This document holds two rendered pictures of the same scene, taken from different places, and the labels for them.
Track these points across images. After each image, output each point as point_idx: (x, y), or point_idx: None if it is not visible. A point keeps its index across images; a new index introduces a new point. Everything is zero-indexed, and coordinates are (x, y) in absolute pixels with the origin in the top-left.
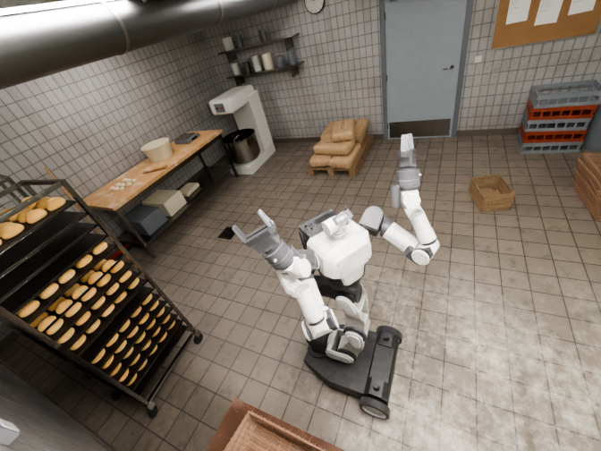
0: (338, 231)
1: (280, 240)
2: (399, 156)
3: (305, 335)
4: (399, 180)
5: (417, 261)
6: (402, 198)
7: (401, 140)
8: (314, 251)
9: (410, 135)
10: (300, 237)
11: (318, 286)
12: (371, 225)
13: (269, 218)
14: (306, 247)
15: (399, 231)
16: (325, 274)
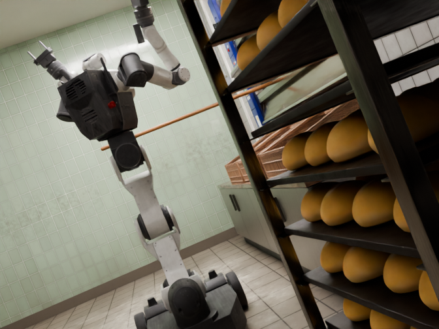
0: (99, 68)
1: (135, 10)
2: (50, 49)
3: (187, 69)
4: (61, 65)
5: None
6: (72, 74)
7: (41, 43)
8: (117, 71)
9: (29, 52)
10: (104, 64)
11: (134, 136)
12: None
13: None
14: (100, 95)
15: None
16: (133, 87)
